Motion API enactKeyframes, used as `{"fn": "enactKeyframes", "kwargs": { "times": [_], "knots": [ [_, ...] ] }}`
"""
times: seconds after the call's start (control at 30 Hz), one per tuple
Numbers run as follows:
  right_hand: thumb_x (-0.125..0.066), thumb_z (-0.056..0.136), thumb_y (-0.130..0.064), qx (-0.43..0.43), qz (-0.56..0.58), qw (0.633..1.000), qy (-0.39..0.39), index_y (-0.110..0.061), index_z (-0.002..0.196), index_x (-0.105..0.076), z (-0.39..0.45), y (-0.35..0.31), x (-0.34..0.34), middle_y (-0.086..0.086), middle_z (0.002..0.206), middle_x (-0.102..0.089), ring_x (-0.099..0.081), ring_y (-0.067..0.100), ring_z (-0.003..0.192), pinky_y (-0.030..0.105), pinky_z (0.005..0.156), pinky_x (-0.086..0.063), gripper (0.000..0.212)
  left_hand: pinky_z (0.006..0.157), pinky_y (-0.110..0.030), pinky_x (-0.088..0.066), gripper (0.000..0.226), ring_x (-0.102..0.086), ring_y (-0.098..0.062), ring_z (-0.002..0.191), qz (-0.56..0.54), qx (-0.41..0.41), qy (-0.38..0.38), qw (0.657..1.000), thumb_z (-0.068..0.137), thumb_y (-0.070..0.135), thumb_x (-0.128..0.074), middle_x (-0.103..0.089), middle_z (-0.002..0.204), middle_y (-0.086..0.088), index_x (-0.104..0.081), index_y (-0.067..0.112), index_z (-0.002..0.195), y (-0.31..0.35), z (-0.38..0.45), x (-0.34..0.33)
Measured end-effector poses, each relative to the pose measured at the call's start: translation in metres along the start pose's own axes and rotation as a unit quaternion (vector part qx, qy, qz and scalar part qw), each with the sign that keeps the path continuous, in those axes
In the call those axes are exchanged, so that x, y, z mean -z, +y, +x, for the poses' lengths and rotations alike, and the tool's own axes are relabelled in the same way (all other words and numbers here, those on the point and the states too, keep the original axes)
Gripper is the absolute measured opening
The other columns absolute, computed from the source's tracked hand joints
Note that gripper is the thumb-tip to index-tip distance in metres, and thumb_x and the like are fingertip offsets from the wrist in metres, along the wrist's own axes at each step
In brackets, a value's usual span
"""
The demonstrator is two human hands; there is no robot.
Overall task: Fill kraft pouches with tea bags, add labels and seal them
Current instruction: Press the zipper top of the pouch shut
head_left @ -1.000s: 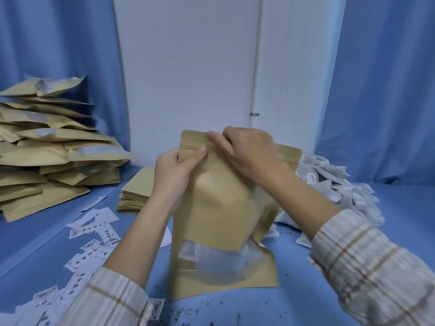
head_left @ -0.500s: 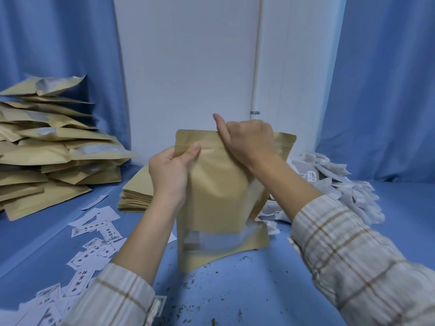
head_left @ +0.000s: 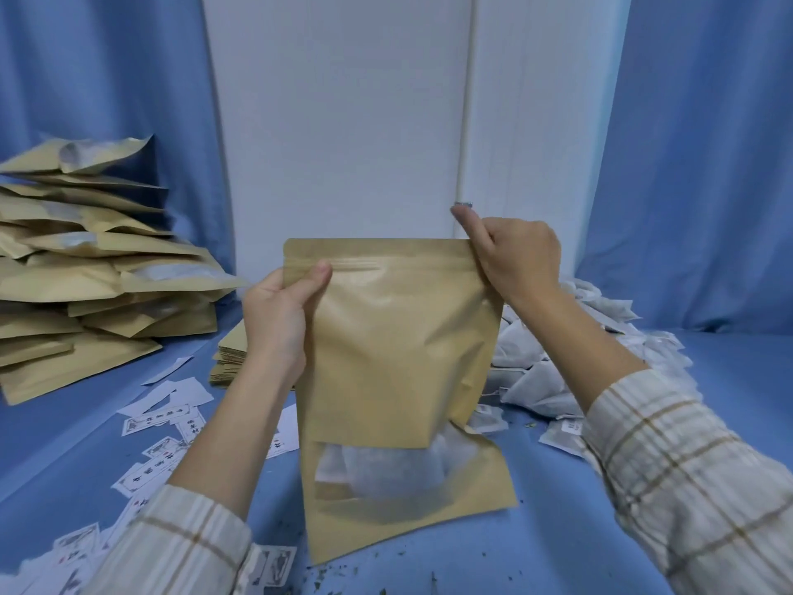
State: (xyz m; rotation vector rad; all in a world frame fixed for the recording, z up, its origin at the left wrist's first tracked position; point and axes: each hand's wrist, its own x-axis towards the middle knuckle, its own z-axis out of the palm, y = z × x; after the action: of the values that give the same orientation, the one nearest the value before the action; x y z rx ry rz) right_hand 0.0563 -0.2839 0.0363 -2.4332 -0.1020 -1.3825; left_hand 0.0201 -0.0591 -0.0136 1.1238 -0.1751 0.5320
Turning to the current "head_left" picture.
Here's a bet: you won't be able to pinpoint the person's left hand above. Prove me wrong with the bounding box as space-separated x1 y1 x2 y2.
241 259 334 391

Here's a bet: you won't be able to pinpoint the person's right hand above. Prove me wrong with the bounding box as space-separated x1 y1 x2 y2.
450 202 563 311

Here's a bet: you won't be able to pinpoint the stack of kraft pouches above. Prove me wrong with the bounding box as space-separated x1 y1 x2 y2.
208 318 249 388

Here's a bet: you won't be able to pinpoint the kraft pouch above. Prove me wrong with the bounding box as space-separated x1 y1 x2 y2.
283 237 519 566

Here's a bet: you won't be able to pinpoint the pile of white tea bags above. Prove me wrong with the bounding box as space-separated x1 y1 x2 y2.
468 278 701 459

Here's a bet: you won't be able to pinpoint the white paper labels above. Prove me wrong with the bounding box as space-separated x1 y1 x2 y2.
12 355 302 595

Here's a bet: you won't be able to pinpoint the pile of kraft pouches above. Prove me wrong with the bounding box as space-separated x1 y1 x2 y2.
0 136 249 407

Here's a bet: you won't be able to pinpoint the person's left forearm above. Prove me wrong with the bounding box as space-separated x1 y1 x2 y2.
80 359 298 595

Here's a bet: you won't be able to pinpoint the blue curtain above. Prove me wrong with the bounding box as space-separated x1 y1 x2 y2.
576 0 793 336
0 0 236 274

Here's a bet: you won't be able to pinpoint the blue table cover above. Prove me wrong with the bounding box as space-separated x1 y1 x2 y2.
0 302 793 595

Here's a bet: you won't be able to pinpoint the white wall pipe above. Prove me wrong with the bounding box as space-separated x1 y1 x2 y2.
455 0 482 208

